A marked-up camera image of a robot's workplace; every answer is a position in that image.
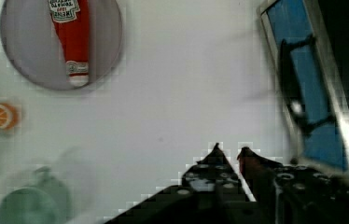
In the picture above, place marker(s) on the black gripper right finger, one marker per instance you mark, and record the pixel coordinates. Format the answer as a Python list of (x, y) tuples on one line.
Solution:
[(294, 194)]

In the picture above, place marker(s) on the orange slice toy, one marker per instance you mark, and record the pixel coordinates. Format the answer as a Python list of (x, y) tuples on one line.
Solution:
[(9, 116)]

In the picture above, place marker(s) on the green plastic cup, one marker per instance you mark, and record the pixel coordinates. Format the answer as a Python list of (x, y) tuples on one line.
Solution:
[(44, 200)]

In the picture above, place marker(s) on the grey round plate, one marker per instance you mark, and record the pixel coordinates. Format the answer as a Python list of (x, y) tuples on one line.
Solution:
[(35, 51)]

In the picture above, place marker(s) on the red plush ketchup bottle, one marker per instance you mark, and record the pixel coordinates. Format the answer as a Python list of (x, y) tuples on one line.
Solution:
[(71, 20)]

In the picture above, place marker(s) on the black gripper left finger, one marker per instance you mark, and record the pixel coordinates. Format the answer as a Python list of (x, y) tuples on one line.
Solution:
[(210, 192)]

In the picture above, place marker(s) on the black toaster oven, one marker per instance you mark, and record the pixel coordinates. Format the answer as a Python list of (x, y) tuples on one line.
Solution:
[(309, 45)]

